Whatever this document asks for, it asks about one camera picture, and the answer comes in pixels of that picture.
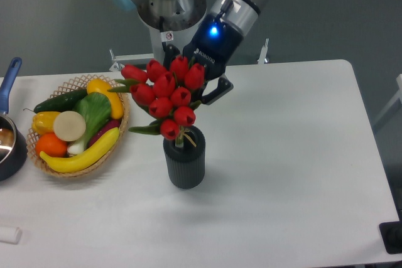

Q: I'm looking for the green cucumber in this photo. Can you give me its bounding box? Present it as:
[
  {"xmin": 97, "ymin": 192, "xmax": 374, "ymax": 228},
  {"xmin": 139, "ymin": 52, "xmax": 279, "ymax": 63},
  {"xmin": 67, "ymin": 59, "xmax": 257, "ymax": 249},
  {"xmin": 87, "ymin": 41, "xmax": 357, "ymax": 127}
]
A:
[{"xmin": 24, "ymin": 88, "xmax": 87, "ymax": 114}]

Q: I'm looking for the purple eggplant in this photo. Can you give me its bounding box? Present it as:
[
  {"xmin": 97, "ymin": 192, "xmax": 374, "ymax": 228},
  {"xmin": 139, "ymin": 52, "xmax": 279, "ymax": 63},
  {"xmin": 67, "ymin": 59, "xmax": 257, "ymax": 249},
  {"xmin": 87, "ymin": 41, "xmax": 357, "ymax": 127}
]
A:
[{"xmin": 87, "ymin": 119, "xmax": 121, "ymax": 147}]

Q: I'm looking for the dark grey ribbed vase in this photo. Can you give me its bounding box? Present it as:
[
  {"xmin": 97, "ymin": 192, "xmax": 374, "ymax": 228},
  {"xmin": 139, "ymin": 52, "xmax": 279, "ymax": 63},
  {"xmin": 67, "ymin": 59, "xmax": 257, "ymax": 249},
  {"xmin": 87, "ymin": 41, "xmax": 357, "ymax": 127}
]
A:
[{"xmin": 163, "ymin": 126, "xmax": 206, "ymax": 189}]

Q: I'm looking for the yellow banana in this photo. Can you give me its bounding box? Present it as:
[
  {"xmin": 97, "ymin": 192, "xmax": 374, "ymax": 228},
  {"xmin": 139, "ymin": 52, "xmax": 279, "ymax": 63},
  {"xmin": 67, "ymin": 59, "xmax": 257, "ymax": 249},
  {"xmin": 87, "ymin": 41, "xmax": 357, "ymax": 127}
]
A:
[{"xmin": 40, "ymin": 127, "xmax": 120, "ymax": 174}]

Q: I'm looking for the yellow bell pepper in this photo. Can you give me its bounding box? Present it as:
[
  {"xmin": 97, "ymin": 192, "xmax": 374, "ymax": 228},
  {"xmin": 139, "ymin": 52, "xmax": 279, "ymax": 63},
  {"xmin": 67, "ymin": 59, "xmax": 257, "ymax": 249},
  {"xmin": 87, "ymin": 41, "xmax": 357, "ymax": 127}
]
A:
[{"xmin": 31, "ymin": 111, "xmax": 60, "ymax": 136}]

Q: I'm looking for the red tulip bouquet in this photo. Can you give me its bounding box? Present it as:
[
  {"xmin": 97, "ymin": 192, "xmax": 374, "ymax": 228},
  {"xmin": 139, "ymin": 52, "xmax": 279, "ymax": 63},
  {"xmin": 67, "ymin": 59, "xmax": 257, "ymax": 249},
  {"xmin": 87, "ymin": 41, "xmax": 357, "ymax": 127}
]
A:
[{"xmin": 109, "ymin": 55, "xmax": 205, "ymax": 148}]

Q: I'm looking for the woven wicker basket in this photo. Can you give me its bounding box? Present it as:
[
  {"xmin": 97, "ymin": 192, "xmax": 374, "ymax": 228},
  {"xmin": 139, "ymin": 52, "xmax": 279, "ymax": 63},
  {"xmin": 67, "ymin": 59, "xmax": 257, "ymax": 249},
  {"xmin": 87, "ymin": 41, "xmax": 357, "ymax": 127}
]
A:
[{"xmin": 26, "ymin": 74, "xmax": 130, "ymax": 178}]

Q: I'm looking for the orange fruit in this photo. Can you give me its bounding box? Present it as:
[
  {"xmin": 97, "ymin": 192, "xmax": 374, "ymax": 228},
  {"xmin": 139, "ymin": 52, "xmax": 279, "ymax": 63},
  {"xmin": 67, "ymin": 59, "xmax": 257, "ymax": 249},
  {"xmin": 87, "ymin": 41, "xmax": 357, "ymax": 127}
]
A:
[{"xmin": 35, "ymin": 133, "xmax": 67, "ymax": 158}]

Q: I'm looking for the yellow squash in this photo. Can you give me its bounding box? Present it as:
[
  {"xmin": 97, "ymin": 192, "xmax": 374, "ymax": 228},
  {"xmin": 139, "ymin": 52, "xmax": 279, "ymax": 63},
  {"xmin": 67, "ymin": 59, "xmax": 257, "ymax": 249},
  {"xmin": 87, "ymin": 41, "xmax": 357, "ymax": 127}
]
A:
[{"xmin": 87, "ymin": 78, "xmax": 124, "ymax": 119}]

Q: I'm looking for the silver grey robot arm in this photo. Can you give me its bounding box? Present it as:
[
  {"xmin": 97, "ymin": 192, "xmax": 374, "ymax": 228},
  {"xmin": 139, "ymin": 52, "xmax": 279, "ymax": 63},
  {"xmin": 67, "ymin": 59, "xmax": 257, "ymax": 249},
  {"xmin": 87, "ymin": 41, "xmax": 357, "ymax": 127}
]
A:
[{"xmin": 113, "ymin": 0, "xmax": 268, "ymax": 104}]

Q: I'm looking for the black device at table corner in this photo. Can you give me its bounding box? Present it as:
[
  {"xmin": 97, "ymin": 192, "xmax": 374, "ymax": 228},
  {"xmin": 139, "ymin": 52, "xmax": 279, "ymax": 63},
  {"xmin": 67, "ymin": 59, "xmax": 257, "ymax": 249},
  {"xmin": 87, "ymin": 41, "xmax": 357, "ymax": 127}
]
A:
[{"xmin": 379, "ymin": 221, "xmax": 401, "ymax": 254}]

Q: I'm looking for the white cylinder object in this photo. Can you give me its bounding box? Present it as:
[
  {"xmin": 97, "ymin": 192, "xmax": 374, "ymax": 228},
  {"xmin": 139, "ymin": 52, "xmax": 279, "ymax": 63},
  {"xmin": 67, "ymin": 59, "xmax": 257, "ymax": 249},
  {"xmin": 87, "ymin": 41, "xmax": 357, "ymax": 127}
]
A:
[{"xmin": 0, "ymin": 226, "xmax": 23, "ymax": 245}]

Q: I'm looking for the beige round disc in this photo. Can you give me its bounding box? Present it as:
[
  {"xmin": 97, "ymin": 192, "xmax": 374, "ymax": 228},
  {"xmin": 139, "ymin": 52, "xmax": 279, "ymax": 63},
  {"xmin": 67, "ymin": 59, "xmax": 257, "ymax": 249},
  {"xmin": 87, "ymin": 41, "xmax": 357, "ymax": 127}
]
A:
[{"xmin": 53, "ymin": 111, "xmax": 86, "ymax": 142}]

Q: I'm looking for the green bok choy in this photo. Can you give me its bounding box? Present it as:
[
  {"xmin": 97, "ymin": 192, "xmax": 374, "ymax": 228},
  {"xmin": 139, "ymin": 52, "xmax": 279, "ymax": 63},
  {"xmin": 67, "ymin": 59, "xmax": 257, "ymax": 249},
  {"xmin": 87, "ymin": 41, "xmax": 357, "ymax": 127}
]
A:
[{"xmin": 67, "ymin": 92, "xmax": 111, "ymax": 156}]

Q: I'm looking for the blue handled saucepan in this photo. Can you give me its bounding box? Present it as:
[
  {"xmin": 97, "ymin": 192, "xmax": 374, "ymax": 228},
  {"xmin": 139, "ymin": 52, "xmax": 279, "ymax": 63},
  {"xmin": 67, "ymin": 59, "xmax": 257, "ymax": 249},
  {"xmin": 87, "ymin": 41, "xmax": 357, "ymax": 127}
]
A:
[{"xmin": 1, "ymin": 57, "xmax": 27, "ymax": 181}]

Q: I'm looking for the white frame at right edge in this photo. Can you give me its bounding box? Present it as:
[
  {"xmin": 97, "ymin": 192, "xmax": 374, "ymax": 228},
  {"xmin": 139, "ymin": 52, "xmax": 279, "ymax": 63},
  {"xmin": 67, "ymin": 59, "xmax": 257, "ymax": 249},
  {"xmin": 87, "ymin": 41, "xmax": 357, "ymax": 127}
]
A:
[{"xmin": 374, "ymin": 74, "xmax": 401, "ymax": 128}]

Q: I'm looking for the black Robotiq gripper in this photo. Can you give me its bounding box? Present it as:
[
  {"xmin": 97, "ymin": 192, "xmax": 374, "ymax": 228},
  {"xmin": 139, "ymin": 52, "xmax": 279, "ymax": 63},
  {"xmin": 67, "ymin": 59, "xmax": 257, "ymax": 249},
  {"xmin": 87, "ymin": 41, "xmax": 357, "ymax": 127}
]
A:
[{"xmin": 163, "ymin": 14, "xmax": 244, "ymax": 104}]

